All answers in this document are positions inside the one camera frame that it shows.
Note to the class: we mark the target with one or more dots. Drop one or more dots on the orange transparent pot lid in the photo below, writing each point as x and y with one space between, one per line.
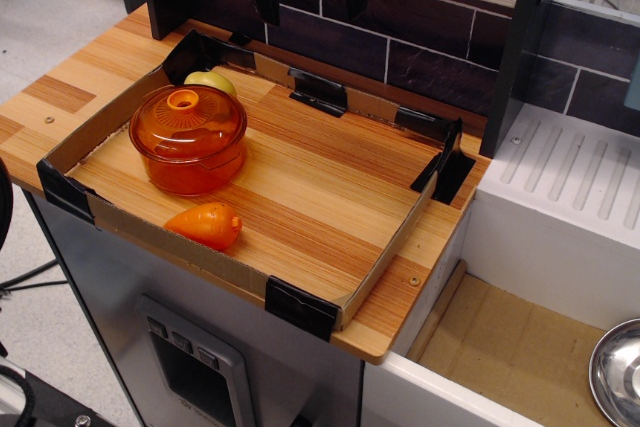
196 124

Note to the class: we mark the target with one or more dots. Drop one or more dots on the orange transparent pot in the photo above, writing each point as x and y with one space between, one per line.
192 179

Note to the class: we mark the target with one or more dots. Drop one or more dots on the yellow toy potato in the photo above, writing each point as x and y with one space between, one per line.
211 79

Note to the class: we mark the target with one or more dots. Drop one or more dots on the cardboard fence with black tape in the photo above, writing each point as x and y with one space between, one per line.
344 216

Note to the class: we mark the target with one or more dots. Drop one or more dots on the orange toy carrot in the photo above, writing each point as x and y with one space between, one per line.
215 225

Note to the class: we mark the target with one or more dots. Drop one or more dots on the white toy sink unit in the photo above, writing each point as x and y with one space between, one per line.
545 263

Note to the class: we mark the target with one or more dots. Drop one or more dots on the silver toy dishwasher front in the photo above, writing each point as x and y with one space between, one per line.
189 353

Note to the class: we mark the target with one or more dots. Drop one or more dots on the silver metal bowl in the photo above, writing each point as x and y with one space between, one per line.
614 374

